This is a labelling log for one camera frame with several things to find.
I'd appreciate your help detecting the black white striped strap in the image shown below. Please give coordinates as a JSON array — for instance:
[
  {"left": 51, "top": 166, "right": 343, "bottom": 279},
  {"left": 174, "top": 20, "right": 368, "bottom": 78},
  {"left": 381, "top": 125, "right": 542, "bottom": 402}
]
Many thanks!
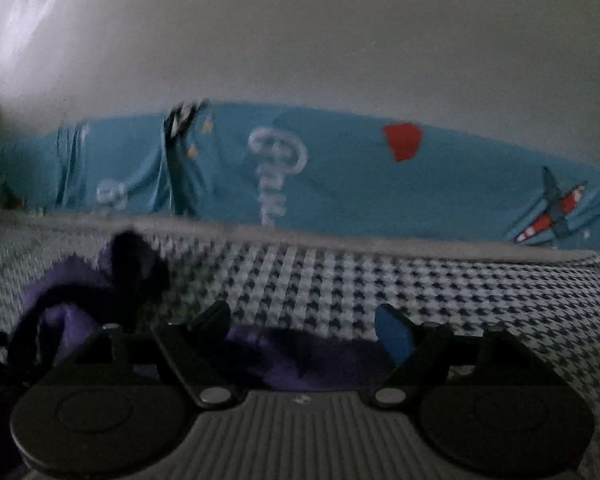
[{"left": 161, "top": 101, "right": 207, "bottom": 142}]

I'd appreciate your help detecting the blue printed bed bumper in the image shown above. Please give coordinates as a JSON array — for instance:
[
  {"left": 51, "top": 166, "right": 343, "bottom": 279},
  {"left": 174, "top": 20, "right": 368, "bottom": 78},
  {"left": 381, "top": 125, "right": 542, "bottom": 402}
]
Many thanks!
[{"left": 0, "top": 101, "right": 600, "bottom": 252}]

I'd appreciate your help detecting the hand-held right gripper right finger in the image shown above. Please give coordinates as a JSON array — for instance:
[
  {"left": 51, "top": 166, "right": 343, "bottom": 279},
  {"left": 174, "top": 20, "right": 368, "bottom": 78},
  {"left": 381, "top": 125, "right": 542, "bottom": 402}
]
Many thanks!
[{"left": 372, "top": 304, "right": 565, "bottom": 409}]

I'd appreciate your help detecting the houndstooth mattress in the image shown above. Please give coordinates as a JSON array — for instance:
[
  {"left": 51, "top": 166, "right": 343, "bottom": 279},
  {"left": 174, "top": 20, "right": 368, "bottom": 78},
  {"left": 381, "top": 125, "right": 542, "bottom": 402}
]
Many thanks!
[{"left": 0, "top": 211, "right": 600, "bottom": 480}]

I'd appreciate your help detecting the purple floral garment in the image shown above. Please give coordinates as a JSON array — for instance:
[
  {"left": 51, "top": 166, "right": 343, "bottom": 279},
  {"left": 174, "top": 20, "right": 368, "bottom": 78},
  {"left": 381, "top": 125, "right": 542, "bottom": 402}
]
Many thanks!
[{"left": 0, "top": 231, "right": 397, "bottom": 480}]

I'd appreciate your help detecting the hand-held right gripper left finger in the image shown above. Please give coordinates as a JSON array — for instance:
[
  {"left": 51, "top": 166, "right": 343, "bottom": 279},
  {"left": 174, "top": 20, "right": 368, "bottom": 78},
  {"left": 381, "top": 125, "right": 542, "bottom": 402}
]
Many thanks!
[{"left": 72, "top": 301, "right": 242, "bottom": 409}]

